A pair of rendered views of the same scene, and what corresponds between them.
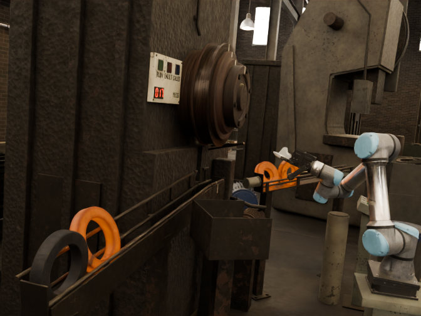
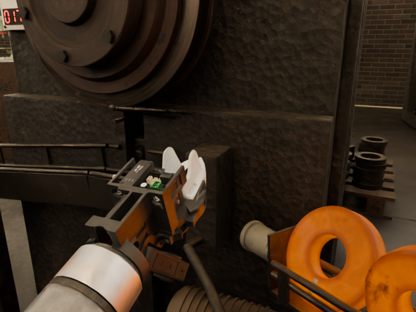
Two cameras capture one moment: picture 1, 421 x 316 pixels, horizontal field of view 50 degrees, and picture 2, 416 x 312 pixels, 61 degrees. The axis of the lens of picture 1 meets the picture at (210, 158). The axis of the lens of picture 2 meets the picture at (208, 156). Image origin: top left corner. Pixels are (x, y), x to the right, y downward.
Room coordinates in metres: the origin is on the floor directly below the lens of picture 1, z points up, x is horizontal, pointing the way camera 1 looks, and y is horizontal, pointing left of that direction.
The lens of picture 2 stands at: (2.37, -0.81, 1.02)
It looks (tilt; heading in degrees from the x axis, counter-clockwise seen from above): 17 degrees down; 95
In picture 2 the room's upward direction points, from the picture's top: straight up
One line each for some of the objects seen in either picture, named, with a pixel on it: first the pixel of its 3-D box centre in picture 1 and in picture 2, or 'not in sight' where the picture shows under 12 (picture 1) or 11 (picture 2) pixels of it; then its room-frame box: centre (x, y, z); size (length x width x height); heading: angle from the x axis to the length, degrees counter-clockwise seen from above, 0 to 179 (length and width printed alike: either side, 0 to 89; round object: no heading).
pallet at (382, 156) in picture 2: not in sight; (307, 155); (2.89, 1.79, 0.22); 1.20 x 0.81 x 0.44; 160
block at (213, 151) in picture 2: (222, 181); (209, 197); (2.31, -0.07, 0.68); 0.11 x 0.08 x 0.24; 72
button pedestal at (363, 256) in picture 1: (363, 252); not in sight; (2.49, -0.92, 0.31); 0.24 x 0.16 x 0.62; 162
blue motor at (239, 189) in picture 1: (240, 200); not in sight; (4.34, -0.33, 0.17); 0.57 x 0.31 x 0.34; 2
